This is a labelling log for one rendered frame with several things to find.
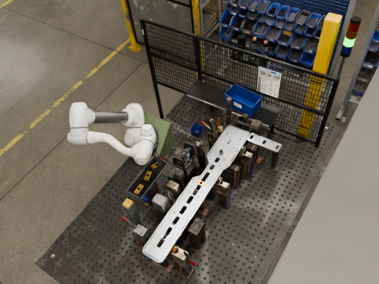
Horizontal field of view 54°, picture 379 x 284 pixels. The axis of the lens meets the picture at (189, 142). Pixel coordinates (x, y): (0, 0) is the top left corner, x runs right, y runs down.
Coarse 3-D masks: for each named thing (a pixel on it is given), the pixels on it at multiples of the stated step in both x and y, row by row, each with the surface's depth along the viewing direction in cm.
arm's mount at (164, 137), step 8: (144, 112) 344; (144, 120) 345; (152, 120) 341; (160, 120) 338; (160, 128) 338; (168, 128) 334; (160, 136) 338; (168, 136) 341; (160, 144) 339; (168, 144) 348; (160, 152) 339; (168, 152) 354
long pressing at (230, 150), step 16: (240, 128) 331; (224, 144) 322; (240, 144) 320; (208, 160) 312; (224, 160) 311; (208, 176) 303; (192, 192) 295; (208, 192) 294; (176, 208) 287; (192, 208) 286; (160, 224) 280; (176, 224) 279; (176, 240) 272; (160, 256) 265
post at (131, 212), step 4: (132, 204) 277; (124, 208) 278; (128, 208) 275; (132, 208) 278; (128, 212) 280; (132, 212) 281; (136, 212) 289; (128, 216) 291; (132, 216) 285; (136, 216) 291; (132, 220) 293; (136, 220) 294; (136, 224) 297; (140, 224) 304
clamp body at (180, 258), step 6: (180, 252) 259; (186, 252) 259; (174, 258) 262; (180, 258) 256; (186, 258) 257; (180, 264) 265; (186, 264) 263; (180, 270) 278; (186, 270) 274; (192, 270) 285; (186, 276) 281
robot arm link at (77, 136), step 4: (72, 128) 275; (76, 128) 274; (80, 128) 274; (84, 128) 276; (88, 128) 280; (72, 132) 275; (76, 132) 274; (80, 132) 274; (84, 132) 275; (68, 136) 278; (72, 136) 276; (76, 136) 275; (80, 136) 274; (84, 136) 274; (68, 140) 279; (72, 140) 276; (76, 140) 275; (80, 140) 274; (84, 140) 274; (76, 144) 279; (80, 144) 277; (84, 144) 277; (88, 144) 277
